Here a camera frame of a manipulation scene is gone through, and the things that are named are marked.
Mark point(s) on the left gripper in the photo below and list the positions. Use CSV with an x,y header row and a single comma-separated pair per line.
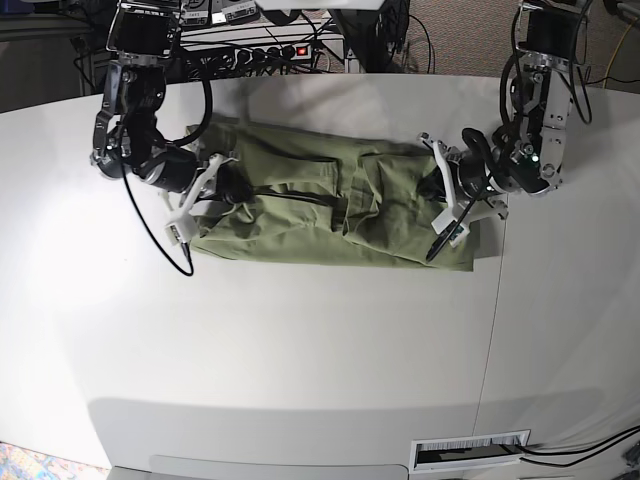
x,y
468,173

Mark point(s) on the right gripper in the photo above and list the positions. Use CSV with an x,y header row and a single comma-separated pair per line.
x,y
174,169

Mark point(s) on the green T-shirt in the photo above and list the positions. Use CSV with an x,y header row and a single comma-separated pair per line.
x,y
323,199

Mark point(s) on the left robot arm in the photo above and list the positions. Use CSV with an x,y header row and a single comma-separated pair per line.
x,y
541,84

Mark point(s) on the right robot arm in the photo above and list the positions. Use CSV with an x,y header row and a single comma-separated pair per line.
x,y
144,35

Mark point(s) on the black power strip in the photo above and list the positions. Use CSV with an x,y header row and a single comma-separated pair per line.
x,y
285,54

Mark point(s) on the devices on back shelf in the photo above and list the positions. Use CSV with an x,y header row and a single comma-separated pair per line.
x,y
220,12

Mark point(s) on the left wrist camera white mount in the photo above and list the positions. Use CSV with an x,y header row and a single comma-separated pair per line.
x,y
453,224

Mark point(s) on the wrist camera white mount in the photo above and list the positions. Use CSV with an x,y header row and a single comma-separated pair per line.
x,y
453,224
181,226

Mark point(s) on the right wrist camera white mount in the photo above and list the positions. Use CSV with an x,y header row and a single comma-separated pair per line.
x,y
181,226

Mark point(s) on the white table leg frame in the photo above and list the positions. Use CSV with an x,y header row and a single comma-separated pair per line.
x,y
337,45

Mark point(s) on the table cable grommet slot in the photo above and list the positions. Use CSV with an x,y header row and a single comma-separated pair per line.
x,y
467,453

